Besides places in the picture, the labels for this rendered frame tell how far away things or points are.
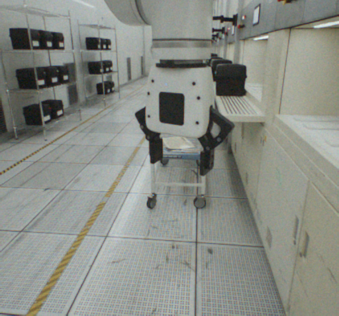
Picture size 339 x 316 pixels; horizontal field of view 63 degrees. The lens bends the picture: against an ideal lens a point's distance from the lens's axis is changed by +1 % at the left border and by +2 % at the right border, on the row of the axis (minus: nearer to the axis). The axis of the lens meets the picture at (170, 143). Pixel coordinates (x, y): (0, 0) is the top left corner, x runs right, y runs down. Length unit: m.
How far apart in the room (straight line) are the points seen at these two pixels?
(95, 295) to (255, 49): 2.54
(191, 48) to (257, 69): 2.73
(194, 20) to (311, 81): 1.31
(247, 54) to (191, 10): 2.70
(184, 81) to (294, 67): 1.26
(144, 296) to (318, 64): 1.47
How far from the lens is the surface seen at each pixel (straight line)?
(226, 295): 1.63
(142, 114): 0.46
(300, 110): 1.66
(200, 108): 0.38
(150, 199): 2.19
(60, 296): 1.70
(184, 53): 0.38
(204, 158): 0.41
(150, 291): 1.63
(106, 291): 1.66
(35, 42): 4.29
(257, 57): 3.09
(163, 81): 0.40
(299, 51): 1.61
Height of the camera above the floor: 1.18
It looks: 19 degrees down
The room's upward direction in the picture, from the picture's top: straight up
